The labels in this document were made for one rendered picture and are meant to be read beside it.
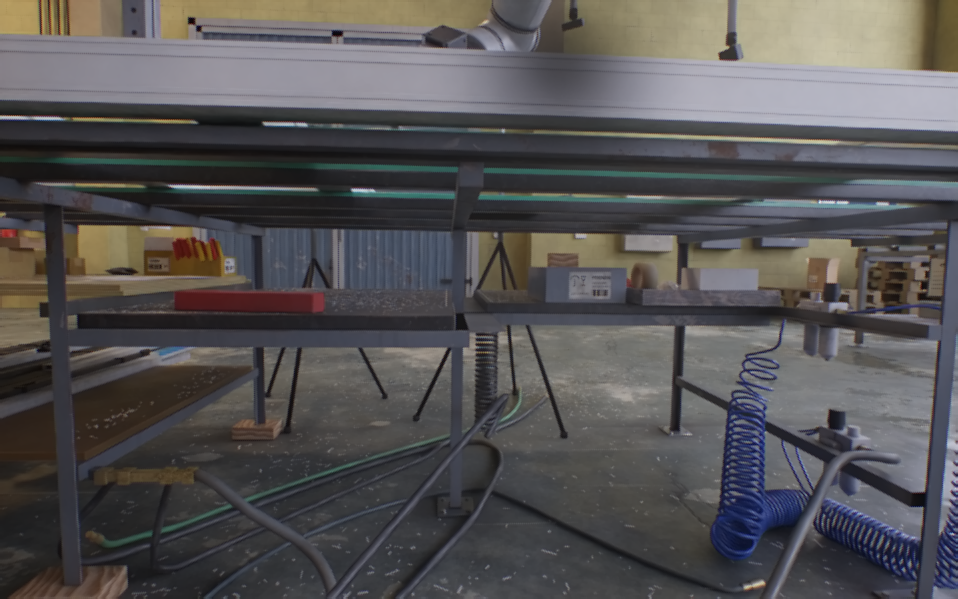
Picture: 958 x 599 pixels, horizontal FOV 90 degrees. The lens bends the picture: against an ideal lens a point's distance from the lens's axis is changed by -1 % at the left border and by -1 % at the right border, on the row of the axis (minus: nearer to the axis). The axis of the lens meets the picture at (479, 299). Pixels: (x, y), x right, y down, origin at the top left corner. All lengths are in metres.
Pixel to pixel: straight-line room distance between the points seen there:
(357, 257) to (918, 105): 6.78
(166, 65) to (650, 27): 8.04
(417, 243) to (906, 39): 8.10
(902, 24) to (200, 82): 10.37
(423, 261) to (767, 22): 6.25
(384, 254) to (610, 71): 6.61
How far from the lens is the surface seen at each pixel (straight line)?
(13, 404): 1.72
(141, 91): 0.68
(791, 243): 8.64
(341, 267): 7.19
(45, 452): 1.36
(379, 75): 0.61
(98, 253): 8.19
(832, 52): 9.77
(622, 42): 8.25
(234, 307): 1.11
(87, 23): 8.76
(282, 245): 7.46
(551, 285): 1.35
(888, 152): 0.84
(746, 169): 0.76
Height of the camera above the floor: 0.69
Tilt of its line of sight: 4 degrees down
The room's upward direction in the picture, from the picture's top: 1 degrees clockwise
